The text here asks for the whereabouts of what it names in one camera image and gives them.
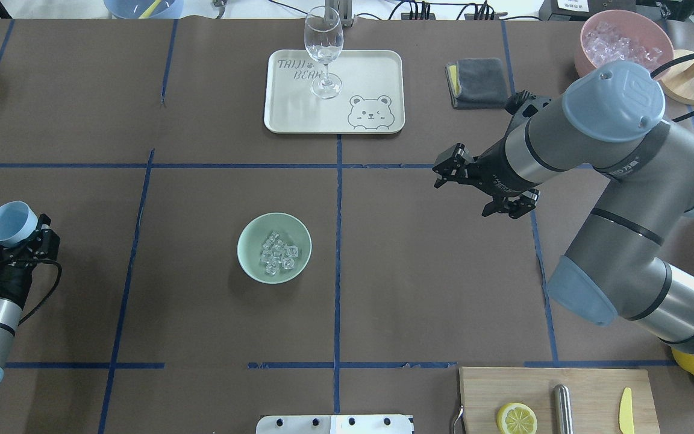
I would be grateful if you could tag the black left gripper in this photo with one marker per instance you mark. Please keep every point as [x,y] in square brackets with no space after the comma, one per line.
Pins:
[5,278]

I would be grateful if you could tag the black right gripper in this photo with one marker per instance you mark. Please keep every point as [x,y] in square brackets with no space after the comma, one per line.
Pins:
[493,167]

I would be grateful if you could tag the light blue plastic cup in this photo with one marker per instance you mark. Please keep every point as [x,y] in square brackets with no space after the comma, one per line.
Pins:
[17,222]

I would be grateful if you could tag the clear ice cubes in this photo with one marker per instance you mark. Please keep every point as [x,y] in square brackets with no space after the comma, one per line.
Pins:
[606,43]
[278,256]

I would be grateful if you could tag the green bowl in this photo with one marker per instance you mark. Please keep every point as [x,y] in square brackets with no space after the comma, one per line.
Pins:
[254,234]

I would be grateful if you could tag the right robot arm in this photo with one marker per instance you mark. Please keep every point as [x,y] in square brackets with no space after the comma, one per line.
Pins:
[612,119]

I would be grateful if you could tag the clear ice cubes in pink bowl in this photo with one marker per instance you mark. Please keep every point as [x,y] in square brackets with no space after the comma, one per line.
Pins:
[606,43]

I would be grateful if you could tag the pink bowl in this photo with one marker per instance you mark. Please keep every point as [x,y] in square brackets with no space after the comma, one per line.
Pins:
[632,25]

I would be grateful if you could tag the blue bowl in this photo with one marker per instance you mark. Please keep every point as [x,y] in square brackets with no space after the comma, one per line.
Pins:
[134,9]

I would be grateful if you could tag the grey folded cloth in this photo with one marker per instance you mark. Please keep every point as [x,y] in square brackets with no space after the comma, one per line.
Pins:
[482,82]

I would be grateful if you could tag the yellow sponge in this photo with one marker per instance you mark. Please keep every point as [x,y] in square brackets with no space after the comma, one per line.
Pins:
[453,79]

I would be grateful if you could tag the cream bear tray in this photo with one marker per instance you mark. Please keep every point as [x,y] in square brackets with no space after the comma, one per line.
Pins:
[371,100]

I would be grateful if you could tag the clear wine glass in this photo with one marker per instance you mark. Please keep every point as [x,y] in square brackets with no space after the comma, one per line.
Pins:
[324,43]

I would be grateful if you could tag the halved lemon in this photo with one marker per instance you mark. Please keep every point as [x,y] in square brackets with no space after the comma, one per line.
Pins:
[516,417]

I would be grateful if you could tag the wooden cutting board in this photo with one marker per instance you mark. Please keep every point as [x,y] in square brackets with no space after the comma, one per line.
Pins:
[595,397]

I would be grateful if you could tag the wooden round stand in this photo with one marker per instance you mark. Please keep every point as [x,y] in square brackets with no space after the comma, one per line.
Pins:
[678,80]

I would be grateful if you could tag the yellow fork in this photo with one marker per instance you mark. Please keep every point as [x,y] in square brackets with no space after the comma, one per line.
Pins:
[149,10]

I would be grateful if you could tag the yellow plastic knife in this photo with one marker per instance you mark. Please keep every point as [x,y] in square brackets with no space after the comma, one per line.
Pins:
[626,416]

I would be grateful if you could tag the yellow lemon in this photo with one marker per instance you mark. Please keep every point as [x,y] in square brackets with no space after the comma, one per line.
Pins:
[684,360]

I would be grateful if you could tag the steel knife handle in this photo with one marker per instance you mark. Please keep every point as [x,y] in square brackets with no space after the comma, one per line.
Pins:
[563,413]

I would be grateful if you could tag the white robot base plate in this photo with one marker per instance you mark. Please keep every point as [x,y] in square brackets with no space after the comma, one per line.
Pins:
[360,423]

